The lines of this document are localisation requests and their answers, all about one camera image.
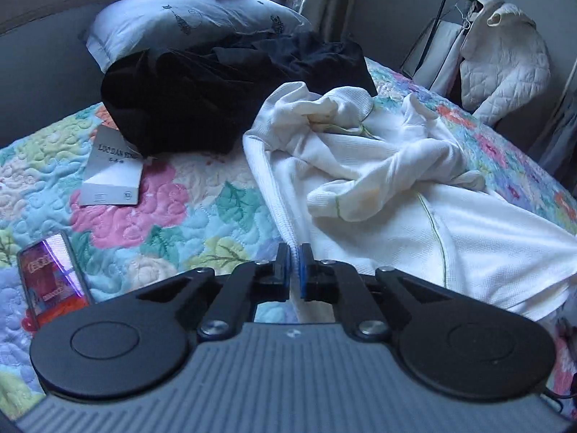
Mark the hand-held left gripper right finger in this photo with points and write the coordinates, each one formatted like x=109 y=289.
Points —
x=305 y=275

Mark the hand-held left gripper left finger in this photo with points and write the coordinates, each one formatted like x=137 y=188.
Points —
x=283 y=275

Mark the white waffle garment green trim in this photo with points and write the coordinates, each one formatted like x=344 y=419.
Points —
x=383 y=216

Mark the black metal clothes rack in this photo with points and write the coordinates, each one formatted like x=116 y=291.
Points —
x=433 y=31

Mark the floral patchwork quilt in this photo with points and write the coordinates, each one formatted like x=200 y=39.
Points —
x=180 y=198

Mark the grey paper card tag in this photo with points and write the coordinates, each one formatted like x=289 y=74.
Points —
x=112 y=176

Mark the black velvet garment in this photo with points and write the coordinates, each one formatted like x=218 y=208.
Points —
x=180 y=99

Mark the dark navy garment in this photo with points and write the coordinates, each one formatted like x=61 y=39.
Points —
x=324 y=63

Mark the white fabric panel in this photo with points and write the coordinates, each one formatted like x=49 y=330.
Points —
x=444 y=54

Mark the pale blue pillow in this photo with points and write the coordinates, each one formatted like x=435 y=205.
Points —
x=180 y=18

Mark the white quilted jacket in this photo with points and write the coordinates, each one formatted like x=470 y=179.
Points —
x=505 y=67

